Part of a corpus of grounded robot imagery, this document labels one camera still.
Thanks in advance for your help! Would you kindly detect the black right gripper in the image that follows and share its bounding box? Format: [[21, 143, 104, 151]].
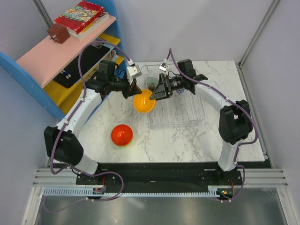
[[150, 73, 185, 102]]

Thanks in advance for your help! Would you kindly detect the green celadon ceramic bowl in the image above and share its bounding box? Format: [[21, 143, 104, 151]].
[[146, 77, 158, 92]]

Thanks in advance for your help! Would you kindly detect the yellow-orange plastic bowl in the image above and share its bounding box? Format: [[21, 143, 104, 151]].
[[133, 89, 156, 113]]

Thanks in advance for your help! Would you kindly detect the red patterned ceramic bowl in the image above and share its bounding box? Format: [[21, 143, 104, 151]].
[[175, 89, 188, 98]]

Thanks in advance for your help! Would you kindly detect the red-orange plastic bowl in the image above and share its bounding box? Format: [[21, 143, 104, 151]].
[[111, 124, 134, 147]]

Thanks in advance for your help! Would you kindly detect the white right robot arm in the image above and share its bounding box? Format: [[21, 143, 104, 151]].
[[149, 59, 253, 185]]

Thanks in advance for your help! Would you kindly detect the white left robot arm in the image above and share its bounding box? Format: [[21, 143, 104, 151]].
[[44, 60, 142, 184]]

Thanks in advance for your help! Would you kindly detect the black clipboard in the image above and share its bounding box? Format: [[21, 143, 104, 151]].
[[53, 45, 111, 88]]

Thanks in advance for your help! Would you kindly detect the white thick book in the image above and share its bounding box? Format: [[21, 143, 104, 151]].
[[69, 12, 110, 41]]

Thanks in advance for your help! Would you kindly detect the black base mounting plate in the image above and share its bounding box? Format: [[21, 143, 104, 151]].
[[76, 162, 242, 193]]

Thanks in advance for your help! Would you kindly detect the red cover book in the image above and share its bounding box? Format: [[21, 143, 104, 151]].
[[54, 0, 105, 35]]

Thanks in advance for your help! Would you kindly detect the brown wooden cube box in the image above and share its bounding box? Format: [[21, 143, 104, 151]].
[[47, 23, 70, 44]]

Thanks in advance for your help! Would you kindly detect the blue pink shelf unit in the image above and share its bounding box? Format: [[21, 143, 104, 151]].
[[0, 0, 122, 120]]

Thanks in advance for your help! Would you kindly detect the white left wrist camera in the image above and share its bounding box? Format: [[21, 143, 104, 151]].
[[127, 65, 142, 83]]

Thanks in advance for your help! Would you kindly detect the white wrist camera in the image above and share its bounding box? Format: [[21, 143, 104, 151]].
[[127, 65, 142, 83], [158, 63, 169, 72]]

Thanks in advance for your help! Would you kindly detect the white wire dish rack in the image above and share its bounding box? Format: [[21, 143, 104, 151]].
[[141, 62, 205, 129]]

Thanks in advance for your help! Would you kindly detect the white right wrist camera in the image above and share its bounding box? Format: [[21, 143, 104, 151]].
[[158, 63, 169, 72]]

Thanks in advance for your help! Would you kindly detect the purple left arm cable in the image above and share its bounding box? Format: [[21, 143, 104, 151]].
[[42, 41, 134, 213]]

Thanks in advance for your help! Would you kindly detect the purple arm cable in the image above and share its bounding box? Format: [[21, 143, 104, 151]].
[[164, 48, 259, 203], [42, 41, 134, 213]]

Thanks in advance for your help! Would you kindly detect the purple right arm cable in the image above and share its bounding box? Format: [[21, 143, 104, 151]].
[[164, 48, 259, 203]]

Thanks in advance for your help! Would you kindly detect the white slotted cable duct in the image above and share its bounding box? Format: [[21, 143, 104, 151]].
[[43, 187, 220, 198]]

